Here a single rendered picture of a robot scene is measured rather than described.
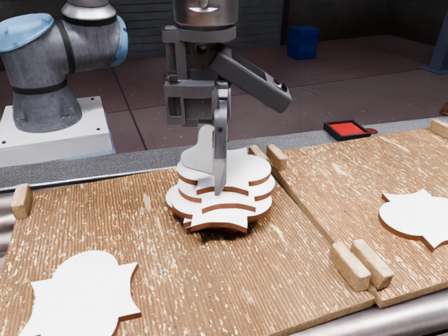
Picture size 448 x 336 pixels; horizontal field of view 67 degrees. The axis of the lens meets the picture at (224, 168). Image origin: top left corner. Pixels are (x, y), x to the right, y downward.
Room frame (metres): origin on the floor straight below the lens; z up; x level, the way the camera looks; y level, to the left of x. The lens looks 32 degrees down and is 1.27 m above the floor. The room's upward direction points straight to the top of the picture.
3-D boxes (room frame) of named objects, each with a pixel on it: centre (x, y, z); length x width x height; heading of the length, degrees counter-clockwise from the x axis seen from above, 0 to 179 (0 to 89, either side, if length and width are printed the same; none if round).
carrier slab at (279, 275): (0.35, 0.08, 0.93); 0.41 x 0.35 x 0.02; 109
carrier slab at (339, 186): (0.47, -0.32, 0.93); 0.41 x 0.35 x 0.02; 107
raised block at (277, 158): (0.54, -0.10, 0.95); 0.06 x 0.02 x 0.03; 17
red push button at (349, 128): (0.71, -0.28, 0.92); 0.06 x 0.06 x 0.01; 14
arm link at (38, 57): (0.77, 0.42, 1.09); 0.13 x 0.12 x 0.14; 125
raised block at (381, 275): (0.29, -0.18, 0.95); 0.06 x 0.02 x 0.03; 17
